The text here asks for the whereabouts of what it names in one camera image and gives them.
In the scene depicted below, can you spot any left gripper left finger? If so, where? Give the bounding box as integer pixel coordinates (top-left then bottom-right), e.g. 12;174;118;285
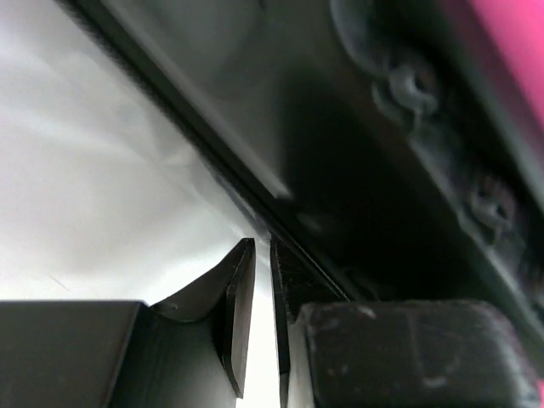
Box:
151;238;255;399

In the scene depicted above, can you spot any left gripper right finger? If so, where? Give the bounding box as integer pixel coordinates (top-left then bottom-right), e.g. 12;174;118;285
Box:
269;237;346;407

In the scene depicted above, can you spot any pink kids suitcase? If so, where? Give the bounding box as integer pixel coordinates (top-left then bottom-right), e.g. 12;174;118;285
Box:
66;1;543;348

